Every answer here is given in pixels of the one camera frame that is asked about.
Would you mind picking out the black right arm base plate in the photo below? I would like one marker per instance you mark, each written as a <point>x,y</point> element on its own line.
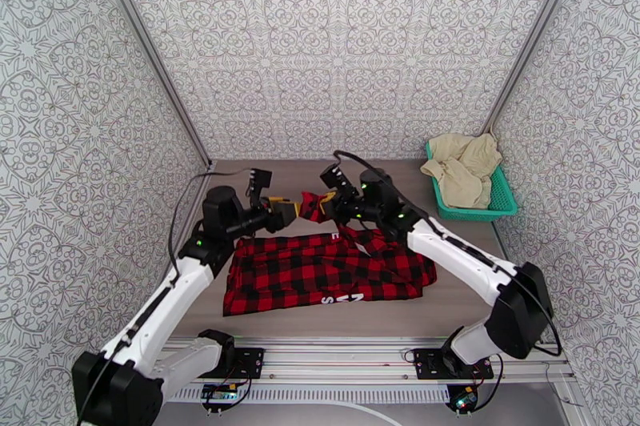
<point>425,364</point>

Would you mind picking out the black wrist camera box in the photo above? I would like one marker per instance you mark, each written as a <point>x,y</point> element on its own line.
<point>335,178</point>
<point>261,183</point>

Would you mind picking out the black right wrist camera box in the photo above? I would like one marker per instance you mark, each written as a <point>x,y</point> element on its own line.
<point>335,178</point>

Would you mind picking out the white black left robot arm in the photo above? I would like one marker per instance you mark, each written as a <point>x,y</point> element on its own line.
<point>150,314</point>

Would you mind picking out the aluminium corner post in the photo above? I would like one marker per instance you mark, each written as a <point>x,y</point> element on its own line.
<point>150,51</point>
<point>530,39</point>

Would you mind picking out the teal plastic basket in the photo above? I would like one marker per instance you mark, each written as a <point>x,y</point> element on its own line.
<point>502,199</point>

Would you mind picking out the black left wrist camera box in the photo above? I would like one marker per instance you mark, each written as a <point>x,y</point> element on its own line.
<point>261,183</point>

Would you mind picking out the aluminium rail frame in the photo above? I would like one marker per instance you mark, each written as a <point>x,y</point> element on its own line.
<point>340,354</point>

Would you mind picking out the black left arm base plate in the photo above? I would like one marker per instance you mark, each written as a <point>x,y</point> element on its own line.
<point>250,362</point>

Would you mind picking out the small circuit board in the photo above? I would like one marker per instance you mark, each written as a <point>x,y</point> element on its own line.
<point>220,393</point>
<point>462,399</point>

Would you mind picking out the red black plaid shirt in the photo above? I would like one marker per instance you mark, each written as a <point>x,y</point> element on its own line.
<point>310,274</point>

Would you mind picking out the beige cloth garment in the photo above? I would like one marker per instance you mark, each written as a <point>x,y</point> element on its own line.
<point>465,164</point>

